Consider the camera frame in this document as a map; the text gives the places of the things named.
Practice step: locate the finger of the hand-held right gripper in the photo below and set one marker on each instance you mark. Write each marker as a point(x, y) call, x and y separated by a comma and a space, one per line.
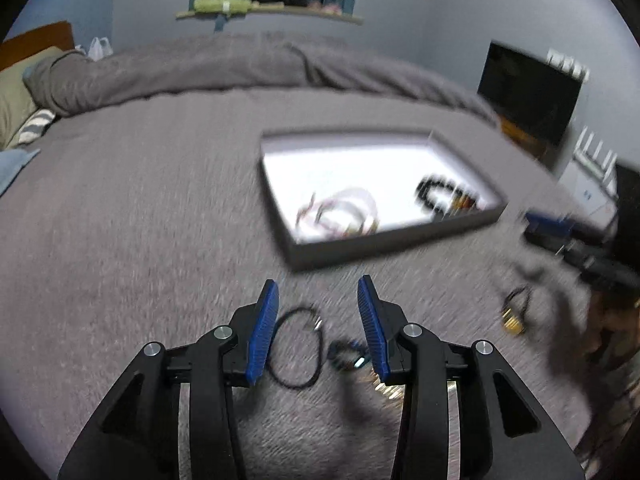
point(585, 257)
point(547, 223)

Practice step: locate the grey duvet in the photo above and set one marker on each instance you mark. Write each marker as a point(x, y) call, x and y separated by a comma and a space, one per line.
point(200, 65)

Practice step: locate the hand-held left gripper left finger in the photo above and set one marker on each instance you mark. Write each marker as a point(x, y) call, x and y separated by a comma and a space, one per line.
point(262, 340)

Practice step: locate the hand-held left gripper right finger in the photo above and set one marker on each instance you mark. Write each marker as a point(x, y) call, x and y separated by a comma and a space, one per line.
point(372, 330)

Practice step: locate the striped pillow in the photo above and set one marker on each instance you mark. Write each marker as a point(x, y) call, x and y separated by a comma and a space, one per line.
point(35, 127)

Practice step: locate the grey bed cover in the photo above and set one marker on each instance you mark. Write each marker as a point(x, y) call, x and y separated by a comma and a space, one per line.
point(125, 260)

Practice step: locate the olive pillow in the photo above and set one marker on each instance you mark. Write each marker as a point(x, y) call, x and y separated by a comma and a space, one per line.
point(12, 95)

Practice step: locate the white plastic bag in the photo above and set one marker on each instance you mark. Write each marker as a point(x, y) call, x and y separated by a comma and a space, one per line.
point(100, 50)

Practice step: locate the blue blanket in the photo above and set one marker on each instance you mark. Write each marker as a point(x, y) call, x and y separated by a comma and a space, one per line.
point(12, 167)

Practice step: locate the white wall hooks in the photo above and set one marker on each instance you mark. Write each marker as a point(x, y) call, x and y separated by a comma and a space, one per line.
point(567, 64)

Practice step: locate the wooden headboard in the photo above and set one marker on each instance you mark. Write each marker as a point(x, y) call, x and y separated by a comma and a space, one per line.
point(40, 40)

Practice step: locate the white router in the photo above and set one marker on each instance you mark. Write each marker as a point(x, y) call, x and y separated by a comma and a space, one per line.
point(595, 165)

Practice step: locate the grey shallow box tray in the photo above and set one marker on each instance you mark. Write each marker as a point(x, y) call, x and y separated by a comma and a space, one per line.
point(350, 255)

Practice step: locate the window sill shelf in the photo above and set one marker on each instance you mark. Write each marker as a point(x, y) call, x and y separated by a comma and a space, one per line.
point(300, 11)

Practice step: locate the black television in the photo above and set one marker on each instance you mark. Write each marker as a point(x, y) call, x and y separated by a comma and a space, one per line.
point(530, 95)

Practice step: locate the pink ribbon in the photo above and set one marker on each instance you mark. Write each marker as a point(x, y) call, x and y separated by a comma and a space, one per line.
point(327, 7)

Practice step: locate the wooden television stand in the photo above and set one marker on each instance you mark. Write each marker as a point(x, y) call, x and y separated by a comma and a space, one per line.
point(522, 137)

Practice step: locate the white cardboard box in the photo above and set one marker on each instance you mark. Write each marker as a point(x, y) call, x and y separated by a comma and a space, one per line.
point(587, 195)

